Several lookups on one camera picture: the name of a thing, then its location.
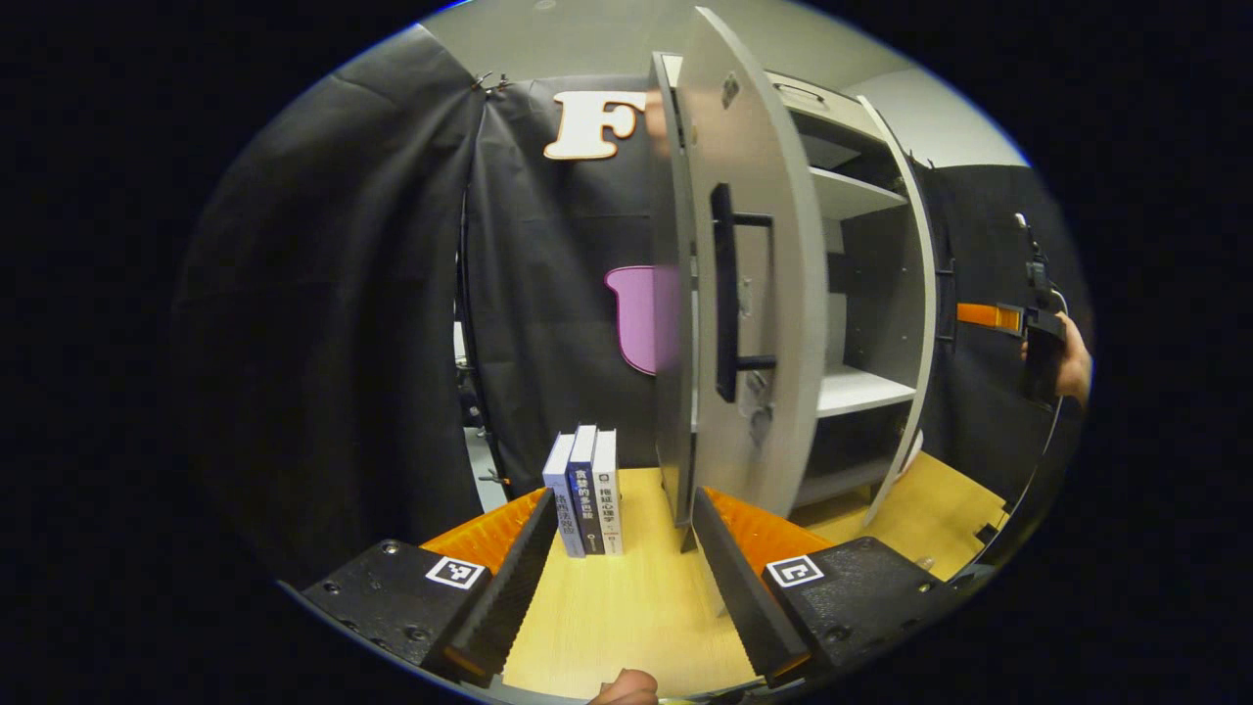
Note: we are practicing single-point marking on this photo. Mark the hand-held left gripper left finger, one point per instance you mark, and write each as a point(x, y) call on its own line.
point(499, 597)

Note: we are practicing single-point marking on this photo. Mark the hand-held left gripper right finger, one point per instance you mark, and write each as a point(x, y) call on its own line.
point(749, 587)

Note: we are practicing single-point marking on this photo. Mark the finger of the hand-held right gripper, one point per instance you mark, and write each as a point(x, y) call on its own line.
point(989, 317)

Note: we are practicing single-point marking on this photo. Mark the white cabinet door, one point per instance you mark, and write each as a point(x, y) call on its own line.
point(783, 294)
point(923, 294)

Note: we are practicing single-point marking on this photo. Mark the pale blue book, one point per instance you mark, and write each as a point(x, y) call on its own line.
point(563, 499)

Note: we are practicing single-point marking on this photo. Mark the dark blue book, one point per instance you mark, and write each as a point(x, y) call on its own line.
point(585, 490)

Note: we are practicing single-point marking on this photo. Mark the white book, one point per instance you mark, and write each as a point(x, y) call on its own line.
point(608, 490)

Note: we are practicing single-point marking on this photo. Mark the black block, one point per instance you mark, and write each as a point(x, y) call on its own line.
point(987, 535)

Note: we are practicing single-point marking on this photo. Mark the black backdrop stand pole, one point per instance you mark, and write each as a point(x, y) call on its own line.
point(468, 343)

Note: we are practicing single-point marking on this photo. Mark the black backdrop cloth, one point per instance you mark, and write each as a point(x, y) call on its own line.
point(323, 294)

